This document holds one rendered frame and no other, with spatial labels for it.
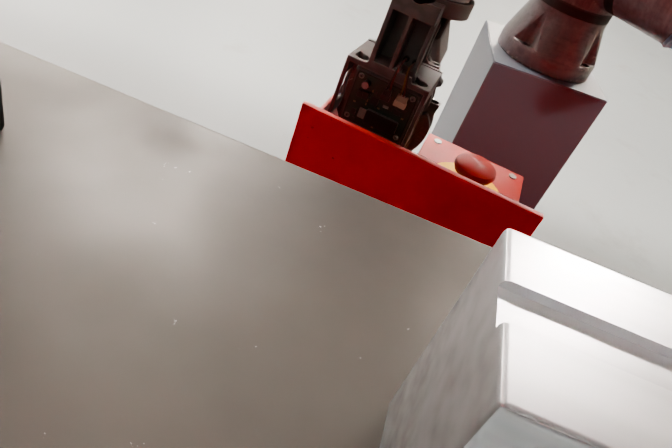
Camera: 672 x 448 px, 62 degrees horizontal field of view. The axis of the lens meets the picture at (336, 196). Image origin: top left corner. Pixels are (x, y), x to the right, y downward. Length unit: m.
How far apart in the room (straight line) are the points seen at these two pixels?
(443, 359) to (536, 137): 0.78
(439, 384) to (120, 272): 0.13
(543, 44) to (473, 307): 0.75
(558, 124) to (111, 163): 0.74
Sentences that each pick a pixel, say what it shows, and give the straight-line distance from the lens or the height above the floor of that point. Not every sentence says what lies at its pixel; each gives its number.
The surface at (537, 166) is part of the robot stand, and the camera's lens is 0.96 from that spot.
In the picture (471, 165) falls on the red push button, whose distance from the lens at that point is 0.51.
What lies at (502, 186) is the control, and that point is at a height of 0.78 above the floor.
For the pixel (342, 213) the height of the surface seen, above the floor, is 0.87.
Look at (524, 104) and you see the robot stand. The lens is 0.90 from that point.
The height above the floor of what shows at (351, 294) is 0.88.
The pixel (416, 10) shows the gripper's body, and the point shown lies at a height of 0.93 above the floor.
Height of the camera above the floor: 1.06
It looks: 37 degrees down
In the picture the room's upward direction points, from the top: 21 degrees clockwise
